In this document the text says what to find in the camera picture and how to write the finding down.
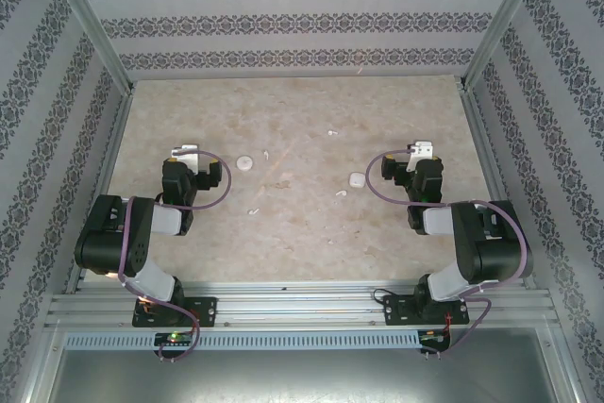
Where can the round white charging case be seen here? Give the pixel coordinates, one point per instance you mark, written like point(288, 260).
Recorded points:
point(244, 163)

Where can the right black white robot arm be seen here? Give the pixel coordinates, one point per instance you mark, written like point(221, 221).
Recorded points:
point(491, 252)

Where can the grey metal sheet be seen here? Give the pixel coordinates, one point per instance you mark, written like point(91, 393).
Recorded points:
point(302, 374)

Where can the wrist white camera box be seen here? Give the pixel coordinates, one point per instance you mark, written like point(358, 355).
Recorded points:
point(189, 157)
point(422, 150)

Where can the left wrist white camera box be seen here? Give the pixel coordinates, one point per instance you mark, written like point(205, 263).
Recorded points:
point(189, 157)

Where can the rounded square white charging case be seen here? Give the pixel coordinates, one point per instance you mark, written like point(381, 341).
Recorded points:
point(356, 179)

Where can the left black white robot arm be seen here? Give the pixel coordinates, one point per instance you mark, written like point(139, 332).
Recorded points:
point(108, 233)

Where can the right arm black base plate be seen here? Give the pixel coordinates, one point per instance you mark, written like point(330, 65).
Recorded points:
point(396, 311)

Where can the aluminium table side rail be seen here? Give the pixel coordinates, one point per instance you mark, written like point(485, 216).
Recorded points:
point(500, 190)
point(101, 190)

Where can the aluminium mounting rail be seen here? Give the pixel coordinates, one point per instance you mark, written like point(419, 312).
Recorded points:
point(302, 304)

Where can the aluminium frame post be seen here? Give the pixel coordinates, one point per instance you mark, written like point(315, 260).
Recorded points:
point(89, 21)
point(507, 11)

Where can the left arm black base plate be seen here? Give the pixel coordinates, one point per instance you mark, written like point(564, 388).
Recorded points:
point(207, 308)

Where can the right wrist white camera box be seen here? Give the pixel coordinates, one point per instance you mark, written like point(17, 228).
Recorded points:
point(422, 150)

